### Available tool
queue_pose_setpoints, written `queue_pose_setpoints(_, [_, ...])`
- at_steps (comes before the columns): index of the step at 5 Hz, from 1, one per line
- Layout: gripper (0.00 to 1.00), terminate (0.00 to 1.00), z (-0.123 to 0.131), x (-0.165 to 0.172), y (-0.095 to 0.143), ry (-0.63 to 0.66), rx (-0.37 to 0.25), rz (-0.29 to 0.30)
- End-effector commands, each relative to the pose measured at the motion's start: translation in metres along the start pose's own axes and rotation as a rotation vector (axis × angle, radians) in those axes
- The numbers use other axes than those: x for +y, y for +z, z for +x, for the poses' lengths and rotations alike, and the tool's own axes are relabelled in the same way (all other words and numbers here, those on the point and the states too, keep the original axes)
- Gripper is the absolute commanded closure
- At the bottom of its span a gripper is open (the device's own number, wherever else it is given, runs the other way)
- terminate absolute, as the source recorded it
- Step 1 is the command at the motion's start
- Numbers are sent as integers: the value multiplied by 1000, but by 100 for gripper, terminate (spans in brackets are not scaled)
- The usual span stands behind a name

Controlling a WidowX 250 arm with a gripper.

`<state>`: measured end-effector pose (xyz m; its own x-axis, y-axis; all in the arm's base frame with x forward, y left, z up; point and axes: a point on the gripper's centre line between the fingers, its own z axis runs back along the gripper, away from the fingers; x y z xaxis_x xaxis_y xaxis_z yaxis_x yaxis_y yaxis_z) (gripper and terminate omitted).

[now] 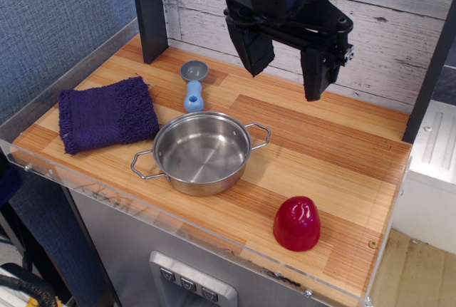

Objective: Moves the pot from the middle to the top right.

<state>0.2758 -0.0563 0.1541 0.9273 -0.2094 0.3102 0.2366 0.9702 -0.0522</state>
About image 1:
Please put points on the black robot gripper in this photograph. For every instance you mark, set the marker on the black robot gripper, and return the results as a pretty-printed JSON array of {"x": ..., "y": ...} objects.
[{"x": 254, "y": 24}]

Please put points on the stainless steel pot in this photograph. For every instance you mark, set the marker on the stainless steel pot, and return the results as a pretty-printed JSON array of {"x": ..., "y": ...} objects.
[{"x": 204, "y": 153}]

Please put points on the blue grey plastic spoon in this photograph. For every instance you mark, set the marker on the blue grey plastic spoon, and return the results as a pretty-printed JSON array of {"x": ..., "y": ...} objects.
[{"x": 194, "y": 72}]

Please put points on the purple folded towel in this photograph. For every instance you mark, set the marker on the purple folded towel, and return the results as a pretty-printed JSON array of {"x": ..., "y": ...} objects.
[{"x": 116, "y": 114}]

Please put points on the white ribbed appliance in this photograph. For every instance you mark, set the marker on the white ribbed appliance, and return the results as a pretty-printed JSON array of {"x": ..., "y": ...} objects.
[{"x": 425, "y": 209}]

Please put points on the stainless steel cabinet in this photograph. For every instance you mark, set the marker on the stainless steel cabinet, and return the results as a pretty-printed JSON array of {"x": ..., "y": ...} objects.
[{"x": 125, "y": 236}]

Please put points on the silver button control panel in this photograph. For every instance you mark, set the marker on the silver button control panel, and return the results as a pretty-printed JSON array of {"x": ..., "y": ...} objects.
[{"x": 178, "y": 284}]

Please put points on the clear acrylic front guard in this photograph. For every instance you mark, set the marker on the clear acrylic front guard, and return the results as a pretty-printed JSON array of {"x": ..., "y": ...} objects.
[{"x": 354, "y": 187}]

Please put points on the black right upright post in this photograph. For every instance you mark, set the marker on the black right upright post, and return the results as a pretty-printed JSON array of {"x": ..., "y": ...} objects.
[{"x": 431, "y": 78}]

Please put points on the black upright post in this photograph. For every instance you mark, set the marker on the black upright post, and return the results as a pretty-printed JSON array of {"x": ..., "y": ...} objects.
[
  {"x": 431, "y": 78},
  {"x": 152, "y": 28}
]

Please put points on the black left upright post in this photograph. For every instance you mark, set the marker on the black left upright post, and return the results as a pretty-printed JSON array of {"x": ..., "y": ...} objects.
[{"x": 152, "y": 28}]

